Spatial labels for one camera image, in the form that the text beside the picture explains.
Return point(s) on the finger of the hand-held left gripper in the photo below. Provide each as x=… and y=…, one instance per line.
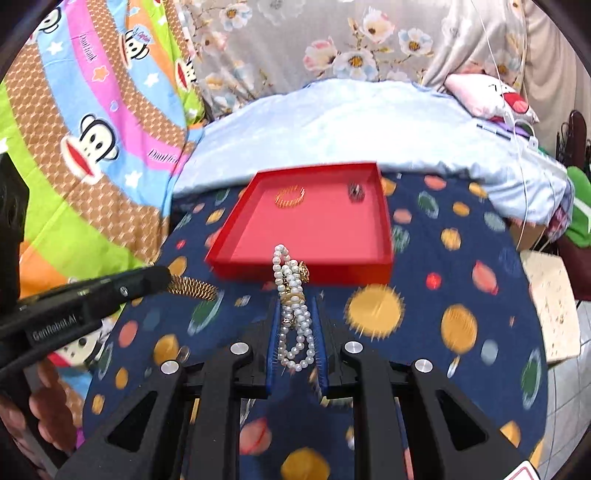
x=134, y=284

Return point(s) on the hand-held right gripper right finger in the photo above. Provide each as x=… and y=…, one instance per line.
x=320, y=341

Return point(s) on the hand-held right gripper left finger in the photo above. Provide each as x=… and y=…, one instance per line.
x=273, y=341

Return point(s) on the gold coil bangle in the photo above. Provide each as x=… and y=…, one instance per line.
x=196, y=288

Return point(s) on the red tray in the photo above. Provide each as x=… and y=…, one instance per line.
x=304, y=230

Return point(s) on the person's left hand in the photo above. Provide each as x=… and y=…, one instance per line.
x=44, y=406

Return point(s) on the colourful monkey-print blanket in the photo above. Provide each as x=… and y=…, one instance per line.
x=92, y=115

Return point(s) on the blue planet-print cloth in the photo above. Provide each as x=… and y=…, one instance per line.
x=438, y=277

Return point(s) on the light blue blanket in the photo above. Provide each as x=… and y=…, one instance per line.
x=360, y=124

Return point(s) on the beige stone block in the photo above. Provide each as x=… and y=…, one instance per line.
x=551, y=304

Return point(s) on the purple book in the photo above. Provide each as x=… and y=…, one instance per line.
x=512, y=129

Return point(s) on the grey floral sheet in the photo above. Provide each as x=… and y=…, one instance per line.
x=295, y=41

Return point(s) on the green cloth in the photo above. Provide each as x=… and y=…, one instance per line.
x=580, y=207

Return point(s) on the pink cartoon pillow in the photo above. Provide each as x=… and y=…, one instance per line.
x=485, y=97

